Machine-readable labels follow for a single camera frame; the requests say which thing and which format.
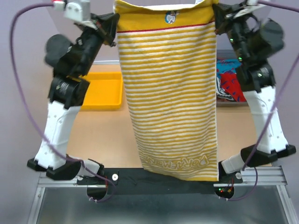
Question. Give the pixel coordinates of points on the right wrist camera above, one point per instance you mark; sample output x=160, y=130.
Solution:
x=247, y=7

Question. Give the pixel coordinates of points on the grey plastic bin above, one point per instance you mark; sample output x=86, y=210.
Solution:
x=224, y=54

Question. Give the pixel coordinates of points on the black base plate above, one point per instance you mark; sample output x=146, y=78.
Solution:
x=137, y=181

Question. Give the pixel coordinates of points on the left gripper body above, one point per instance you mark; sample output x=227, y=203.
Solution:
x=92, y=40

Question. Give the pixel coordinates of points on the black white striped towel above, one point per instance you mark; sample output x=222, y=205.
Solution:
x=221, y=93

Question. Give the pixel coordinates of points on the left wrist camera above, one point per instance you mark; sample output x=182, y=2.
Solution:
x=76, y=10

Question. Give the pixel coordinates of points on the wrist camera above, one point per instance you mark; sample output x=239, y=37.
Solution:
x=247, y=7
x=76, y=10

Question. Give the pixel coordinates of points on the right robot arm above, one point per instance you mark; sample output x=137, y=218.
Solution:
x=258, y=85

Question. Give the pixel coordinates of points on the red blue patterned towel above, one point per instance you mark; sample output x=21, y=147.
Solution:
x=231, y=85

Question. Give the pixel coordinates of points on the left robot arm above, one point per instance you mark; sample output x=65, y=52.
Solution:
x=71, y=61

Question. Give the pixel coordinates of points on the yellow striped towel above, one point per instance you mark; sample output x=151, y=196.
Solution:
x=167, y=56

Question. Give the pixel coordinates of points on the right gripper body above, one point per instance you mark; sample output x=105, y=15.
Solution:
x=239, y=31

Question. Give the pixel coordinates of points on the turquoise red patterned towel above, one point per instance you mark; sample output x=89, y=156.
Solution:
x=226, y=65

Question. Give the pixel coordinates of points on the aluminium frame rail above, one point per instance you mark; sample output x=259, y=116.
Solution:
x=262, y=176

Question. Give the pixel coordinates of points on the yellow plastic tray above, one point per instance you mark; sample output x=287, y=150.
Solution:
x=104, y=92

